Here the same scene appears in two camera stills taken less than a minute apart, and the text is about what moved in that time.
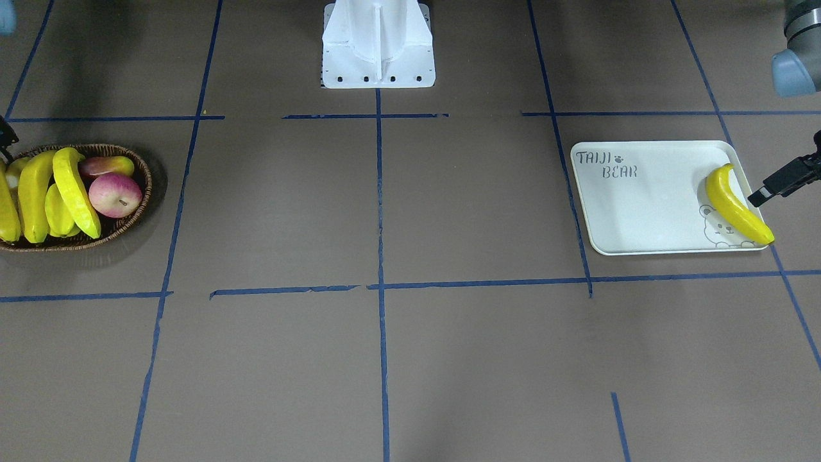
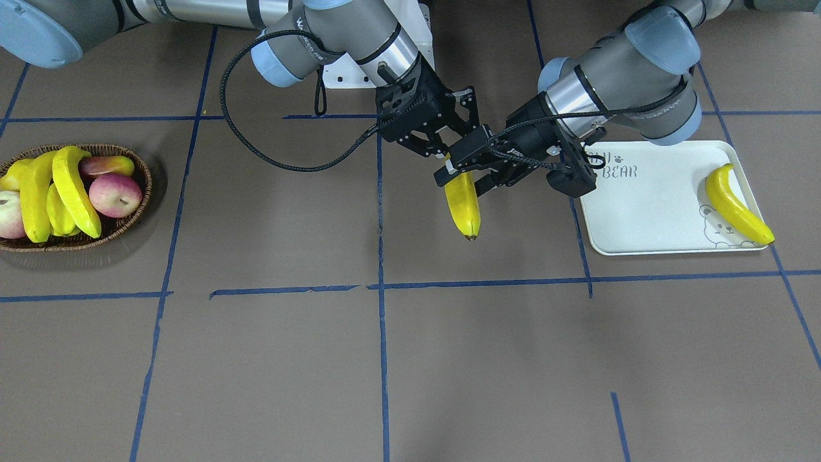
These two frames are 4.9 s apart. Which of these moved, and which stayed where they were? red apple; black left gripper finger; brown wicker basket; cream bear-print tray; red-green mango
Moved: black left gripper finger
Stayed: brown wicker basket; red apple; red-green mango; cream bear-print tray
